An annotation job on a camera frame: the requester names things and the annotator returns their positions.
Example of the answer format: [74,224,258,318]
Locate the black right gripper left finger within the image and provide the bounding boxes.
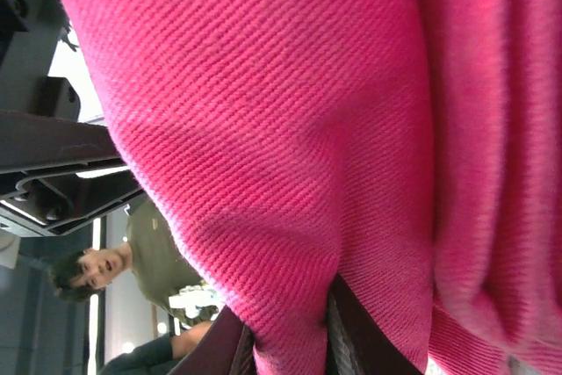
[168,304,256,375]

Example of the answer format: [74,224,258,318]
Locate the person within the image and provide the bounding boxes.
[98,320,213,375]
[49,198,220,328]

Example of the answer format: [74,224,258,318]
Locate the black mounting bracket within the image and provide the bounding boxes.
[0,0,83,121]

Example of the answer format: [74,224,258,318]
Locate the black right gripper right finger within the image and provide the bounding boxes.
[323,275,423,375]

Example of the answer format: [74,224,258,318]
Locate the pink long pants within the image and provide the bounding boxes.
[48,0,562,375]

